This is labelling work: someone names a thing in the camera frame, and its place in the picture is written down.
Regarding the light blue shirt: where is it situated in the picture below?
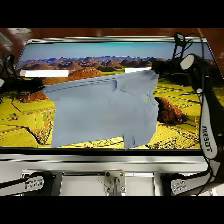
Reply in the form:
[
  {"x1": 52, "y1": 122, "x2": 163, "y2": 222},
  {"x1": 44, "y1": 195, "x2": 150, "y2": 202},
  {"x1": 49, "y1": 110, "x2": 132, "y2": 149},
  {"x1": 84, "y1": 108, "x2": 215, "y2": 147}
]
[{"x1": 42, "y1": 69, "x2": 161, "y2": 150}]

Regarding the silver frame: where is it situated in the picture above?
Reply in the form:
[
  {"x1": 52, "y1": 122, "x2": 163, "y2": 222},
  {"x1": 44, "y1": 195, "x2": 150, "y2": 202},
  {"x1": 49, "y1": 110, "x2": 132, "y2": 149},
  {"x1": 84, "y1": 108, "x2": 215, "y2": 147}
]
[{"x1": 0, "y1": 35, "x2": 224, "y2": 197}]

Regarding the black cable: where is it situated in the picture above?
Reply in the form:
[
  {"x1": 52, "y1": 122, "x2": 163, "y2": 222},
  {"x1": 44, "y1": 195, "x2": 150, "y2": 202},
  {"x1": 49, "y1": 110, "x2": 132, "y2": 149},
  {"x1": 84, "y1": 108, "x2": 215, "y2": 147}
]
[{"x1": 172, "y1": 32, "x2": 188, "y2": 68}]

